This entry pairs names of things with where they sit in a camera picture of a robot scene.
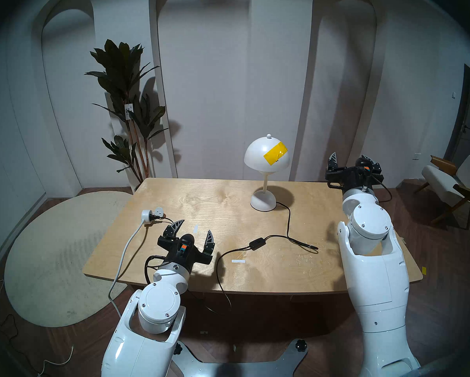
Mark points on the black power plug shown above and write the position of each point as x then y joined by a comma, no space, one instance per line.
156,215

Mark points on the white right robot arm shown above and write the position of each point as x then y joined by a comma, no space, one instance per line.
376,270

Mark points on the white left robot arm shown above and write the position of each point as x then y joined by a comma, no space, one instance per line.
156,301

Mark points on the black base knob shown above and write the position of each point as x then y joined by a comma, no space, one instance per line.
300,344

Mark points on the beige oval rug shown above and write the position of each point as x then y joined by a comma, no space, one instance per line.
54,254

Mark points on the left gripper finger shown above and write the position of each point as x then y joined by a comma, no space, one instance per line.
174,227
209,242

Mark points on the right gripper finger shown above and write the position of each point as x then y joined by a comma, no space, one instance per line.
372,166
332,161

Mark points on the yellow tape patch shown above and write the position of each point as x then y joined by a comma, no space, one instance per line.
276,153

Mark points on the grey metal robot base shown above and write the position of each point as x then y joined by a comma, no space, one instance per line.
239,368

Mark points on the white mushroom table lamp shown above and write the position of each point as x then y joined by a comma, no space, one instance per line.
263,201

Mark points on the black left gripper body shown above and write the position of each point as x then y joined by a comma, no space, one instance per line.
182,252

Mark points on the wooden armchair with white cushions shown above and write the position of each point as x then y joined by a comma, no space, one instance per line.
443,180

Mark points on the white plant tag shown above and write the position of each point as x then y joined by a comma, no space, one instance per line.
129,112

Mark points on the tall green potted plant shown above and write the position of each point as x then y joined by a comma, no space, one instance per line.
119,66

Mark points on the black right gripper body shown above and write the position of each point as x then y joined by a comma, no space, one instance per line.
352,178

